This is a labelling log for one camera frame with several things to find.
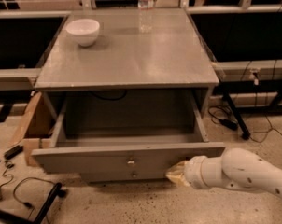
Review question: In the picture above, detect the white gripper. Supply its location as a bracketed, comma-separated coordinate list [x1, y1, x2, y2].
[165, 156, 222, 189]

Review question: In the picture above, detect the grey top drawer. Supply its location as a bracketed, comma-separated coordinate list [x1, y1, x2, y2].
[33, 89, 225, 179]

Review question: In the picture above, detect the grey drawer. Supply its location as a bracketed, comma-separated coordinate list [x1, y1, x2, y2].
[33, 89, 225, 179]
[80, 171, 165, 183]

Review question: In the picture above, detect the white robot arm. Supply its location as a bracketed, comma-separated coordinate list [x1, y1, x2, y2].
[166, 148, 282, 199]

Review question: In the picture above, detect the grey middle drawer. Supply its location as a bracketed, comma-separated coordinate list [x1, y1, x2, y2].
[80, 171, 165, 183]

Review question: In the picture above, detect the grey drawer cabinet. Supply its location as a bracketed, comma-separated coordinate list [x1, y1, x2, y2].
[33, 7, 220, 183]

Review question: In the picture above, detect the black table leg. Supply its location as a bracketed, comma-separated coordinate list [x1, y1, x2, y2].
[223, 91, 250, 140]

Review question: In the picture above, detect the black metal stand leg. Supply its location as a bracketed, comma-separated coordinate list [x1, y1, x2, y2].
[0, 183, 66, 224]

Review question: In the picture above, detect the brown cardboard box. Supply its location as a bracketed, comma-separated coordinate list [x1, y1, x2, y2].
[8, 92, 55, 167]

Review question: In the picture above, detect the white ceramic bowl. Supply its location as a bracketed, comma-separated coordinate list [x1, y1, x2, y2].
[65, 19, 100, 47]

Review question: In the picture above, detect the clear plastic water bottle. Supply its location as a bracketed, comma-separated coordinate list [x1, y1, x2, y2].
[138, 0, 154, 33]

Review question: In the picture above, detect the black power adapter cable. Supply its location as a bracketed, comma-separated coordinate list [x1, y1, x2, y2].
[207, 105, 239, 132]

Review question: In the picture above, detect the black floor cable left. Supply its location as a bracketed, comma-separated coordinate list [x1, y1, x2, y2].
[0, 159, 35, 209]

